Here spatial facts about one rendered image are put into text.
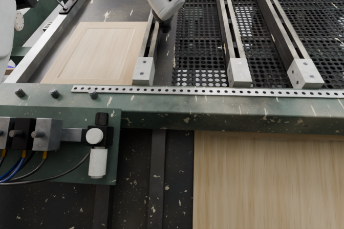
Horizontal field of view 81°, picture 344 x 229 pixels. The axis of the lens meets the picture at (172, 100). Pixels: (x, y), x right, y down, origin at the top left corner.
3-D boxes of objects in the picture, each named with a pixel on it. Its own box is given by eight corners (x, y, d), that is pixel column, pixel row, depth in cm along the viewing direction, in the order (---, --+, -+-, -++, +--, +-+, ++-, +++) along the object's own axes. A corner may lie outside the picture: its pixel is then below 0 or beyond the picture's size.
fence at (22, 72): (8, 90, 81) (2, 83, 78) (86, -11, 141) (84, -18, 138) (20, 90, 81) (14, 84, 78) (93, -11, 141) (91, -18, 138)
